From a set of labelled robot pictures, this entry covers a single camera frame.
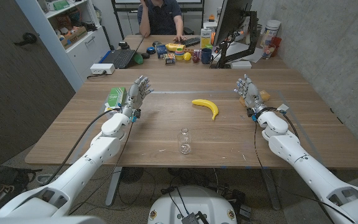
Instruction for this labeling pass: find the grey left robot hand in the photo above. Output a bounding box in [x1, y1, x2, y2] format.
[121, 75, 154, 119]

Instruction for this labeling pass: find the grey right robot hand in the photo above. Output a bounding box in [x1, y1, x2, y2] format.
[234, 73, 267, 117]

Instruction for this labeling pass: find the yellow banana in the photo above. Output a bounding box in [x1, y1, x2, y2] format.
[191, 99, 219, 121]

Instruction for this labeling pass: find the yellow mustard bottle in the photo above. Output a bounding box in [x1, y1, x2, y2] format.
[165, 43, 186, 52]

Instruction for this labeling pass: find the clear plastic bottle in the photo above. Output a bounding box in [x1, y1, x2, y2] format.
[177, 128, 193, 155]

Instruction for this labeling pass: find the tan bread loaf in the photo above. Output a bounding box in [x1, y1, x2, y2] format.
[239, 90, 271, 107]

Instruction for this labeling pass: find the green and white box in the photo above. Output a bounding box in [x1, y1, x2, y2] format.
[104, 86, 128, 110]

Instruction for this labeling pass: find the white flat box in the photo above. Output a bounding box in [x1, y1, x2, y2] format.
[230, 60, 253, 70]

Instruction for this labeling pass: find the black laptop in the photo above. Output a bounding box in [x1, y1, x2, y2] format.
[105, 36, 145, 70]

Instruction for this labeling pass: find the white power adapter box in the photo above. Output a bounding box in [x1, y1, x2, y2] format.
[89, 63, 116, 75]

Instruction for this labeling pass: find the blue snack box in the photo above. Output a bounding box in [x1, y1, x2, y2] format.
[155, 44, 168, 59]

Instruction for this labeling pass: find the red cup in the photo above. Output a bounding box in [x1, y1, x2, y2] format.
[269, 37, 282, 57]

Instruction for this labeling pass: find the dark blue mug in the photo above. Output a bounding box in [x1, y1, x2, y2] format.
[201, 47, 213, 65]

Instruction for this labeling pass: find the white canister with label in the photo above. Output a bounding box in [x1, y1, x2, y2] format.
[259, 19, 282, 48]

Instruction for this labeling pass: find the white and yellow carton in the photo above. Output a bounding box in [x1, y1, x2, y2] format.
[200, 28, 213, 49]

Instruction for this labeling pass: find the black computer monitor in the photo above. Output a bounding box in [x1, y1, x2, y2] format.
[213, 0, 259, 69]

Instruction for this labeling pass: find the black keyboard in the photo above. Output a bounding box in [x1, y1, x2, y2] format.
[179, 36, 201, 48]

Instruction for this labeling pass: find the person in dark shirt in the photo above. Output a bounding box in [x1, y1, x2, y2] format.
[137, 0, 186, 43]

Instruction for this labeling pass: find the cardboard box of toys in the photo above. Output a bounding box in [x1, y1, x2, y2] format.
[55, 18, 88, 50]

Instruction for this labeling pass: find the white shelf cabinet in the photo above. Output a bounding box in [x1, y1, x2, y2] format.
[16, 0, 111, 93]

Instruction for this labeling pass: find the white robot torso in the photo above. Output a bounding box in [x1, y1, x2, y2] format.
[147, 185, 238, 224]

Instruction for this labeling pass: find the black backpack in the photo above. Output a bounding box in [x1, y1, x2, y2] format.
[0, 154, 43, 215]

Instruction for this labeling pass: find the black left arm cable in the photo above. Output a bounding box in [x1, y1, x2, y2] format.
[42, 108, 121, 186]

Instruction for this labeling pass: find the black door handle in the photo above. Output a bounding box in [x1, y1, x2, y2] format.
[13, 32, 38, 47]

